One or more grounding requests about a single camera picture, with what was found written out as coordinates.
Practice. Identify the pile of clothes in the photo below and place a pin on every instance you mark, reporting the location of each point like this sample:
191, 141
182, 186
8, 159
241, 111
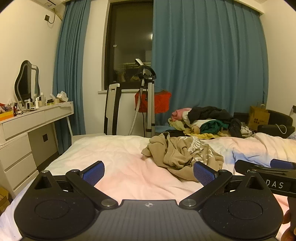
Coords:
208, 113

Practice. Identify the orange box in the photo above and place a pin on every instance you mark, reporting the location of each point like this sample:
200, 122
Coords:
5, 115

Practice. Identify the tissue box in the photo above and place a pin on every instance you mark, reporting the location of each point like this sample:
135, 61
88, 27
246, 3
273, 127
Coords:
62, 96

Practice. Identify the wavy-framed mirror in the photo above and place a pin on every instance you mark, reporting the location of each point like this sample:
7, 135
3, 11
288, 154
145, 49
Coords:
24, 81

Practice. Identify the white and black chair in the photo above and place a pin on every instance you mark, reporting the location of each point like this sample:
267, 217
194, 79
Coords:
113, 104

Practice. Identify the person's right hand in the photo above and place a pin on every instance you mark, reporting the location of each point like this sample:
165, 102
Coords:
289, 223

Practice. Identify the dark window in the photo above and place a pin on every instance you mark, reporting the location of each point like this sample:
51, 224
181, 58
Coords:
129, 34

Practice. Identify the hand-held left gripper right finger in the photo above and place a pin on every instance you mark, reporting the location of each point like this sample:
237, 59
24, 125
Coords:
204, 173

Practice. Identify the cardboard box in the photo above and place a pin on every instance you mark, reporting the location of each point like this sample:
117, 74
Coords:
3, 199

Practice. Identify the black wall switch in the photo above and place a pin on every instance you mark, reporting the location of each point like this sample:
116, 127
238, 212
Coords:
47, 17

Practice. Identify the brown paper bag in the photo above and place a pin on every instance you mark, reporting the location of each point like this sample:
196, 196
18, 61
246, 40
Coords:
257, 118

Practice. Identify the red cloth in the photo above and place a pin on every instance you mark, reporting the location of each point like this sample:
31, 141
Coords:
161, 102

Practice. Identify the white air conditioner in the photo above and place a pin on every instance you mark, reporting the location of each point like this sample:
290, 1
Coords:
50, 2

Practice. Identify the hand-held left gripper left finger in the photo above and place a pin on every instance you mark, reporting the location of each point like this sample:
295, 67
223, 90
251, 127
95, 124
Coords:
92, 172

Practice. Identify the white vanity desk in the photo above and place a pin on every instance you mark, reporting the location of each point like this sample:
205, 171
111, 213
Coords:
18, 150

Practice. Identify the garment steamer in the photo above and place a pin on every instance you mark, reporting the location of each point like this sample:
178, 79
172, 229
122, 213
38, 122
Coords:
150, 104

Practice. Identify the pastel duvet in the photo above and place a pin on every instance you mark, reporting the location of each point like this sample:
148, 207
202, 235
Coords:
129, 166

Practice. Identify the wide blue curtain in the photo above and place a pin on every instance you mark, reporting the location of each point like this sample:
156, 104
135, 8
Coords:
208, 58

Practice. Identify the light blue cloth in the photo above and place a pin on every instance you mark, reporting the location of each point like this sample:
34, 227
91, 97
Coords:
163, 128

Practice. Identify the group of cosmetic bottles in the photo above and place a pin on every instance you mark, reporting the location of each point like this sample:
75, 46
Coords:
38, 102

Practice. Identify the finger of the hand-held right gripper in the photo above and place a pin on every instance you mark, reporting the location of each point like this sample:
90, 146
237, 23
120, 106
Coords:
246, 166
282, 164

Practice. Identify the black sofa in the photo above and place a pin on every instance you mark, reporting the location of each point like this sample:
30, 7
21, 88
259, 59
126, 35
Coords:
277, 118

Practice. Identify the khaki printed t-shirt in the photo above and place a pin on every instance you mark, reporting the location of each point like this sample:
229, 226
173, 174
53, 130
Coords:
175, 153

